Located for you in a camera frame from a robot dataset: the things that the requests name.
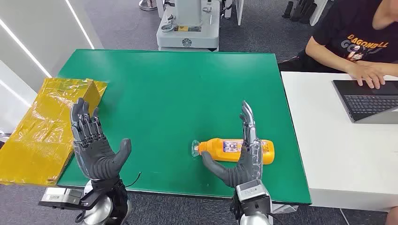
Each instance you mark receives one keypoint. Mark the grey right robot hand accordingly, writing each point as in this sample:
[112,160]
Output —
[247,164]

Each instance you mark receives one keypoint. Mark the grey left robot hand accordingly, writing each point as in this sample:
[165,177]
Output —
[94,155]

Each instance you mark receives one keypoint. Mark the orange plastic bottle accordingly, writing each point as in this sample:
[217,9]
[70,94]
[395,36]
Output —
[217,150]

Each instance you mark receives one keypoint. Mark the person's right forearm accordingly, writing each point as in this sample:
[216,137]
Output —
[326,56]

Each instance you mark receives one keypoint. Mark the person's left forearm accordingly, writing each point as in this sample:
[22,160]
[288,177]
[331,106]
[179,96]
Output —
[382,66]

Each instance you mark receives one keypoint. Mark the grey robot base machine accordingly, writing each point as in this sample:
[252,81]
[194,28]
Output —
[189,34]

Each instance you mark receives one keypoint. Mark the yellow film-wrapped cardboard box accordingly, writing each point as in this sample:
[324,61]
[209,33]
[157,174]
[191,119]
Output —
[40,136]

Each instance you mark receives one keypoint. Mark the white table foot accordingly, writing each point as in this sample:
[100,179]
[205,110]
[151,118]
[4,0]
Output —
[284,208]

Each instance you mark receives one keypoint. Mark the white desk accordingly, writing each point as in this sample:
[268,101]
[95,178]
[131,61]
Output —
[335,139]

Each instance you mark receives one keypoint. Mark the green table mat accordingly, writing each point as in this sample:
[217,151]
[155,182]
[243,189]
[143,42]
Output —
[174,93]

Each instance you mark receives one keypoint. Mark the dark grey laptop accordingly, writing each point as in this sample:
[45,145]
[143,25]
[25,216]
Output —
[363,102]

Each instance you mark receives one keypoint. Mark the person's right hand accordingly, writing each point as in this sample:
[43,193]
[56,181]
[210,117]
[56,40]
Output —
[367,73]

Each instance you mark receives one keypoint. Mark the white upright panel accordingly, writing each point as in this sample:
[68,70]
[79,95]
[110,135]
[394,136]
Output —
[239,12]

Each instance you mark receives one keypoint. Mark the chrome round stand base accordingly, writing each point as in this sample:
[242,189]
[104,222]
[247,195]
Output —
[147,4]

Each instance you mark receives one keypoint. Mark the black chair base legs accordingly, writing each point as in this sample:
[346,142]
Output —
[300,11]

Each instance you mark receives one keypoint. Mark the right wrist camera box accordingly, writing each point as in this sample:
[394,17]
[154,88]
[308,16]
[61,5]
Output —
[253,192]

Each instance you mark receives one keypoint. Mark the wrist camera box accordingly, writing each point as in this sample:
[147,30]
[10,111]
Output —
[60,197]
[253,192]

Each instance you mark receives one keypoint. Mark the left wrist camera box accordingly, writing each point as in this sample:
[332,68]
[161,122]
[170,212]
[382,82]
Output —
[60,197]

